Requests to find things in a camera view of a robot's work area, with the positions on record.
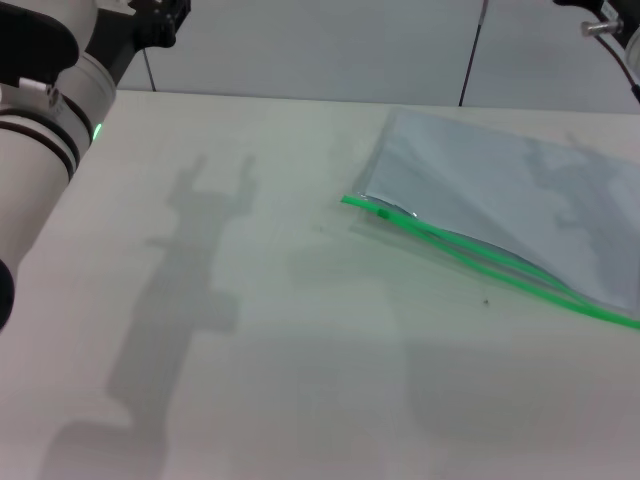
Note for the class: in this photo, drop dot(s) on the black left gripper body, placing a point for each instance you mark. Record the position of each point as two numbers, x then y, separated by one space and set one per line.
125 40

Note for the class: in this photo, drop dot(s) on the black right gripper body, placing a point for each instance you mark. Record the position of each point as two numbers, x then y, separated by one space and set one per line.
580 2

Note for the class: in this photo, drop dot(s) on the transparent green-zip document bag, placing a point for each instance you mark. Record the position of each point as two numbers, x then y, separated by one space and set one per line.
500 190

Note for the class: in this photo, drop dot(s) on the green zipper slider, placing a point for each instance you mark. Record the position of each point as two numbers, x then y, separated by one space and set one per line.
383 213

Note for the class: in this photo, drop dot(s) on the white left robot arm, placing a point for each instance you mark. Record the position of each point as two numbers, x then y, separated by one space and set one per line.
25 175

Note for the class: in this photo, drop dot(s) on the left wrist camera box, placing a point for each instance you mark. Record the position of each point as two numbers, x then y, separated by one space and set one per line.
30 45

